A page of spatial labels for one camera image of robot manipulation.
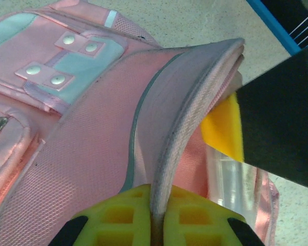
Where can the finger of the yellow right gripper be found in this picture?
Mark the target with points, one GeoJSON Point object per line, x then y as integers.
{"type": "Point", "coordinates": [223, 128]}

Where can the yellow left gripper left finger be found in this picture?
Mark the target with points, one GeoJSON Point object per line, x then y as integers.
{"type": "Point", "coordinates": [97, 230]}

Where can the pink school backpack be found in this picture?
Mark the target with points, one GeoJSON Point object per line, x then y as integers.
{"type": "Point", "coordinates": [92, 128]}

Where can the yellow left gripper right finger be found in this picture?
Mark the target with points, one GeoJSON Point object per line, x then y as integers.
{"type": "Point", "coordinates": [220, 230]}

